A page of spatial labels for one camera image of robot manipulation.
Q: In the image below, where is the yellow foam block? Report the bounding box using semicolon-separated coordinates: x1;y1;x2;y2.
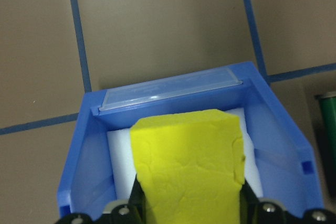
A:
129;108;247;224

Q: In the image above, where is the white foam pad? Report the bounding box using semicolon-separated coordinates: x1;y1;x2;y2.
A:
106;107;265;201

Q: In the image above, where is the blue plastic storage bin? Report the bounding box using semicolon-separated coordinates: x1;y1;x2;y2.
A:
57;61;325;224

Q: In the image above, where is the green conveyor belt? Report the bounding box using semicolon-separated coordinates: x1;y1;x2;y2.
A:
314;91;336;196

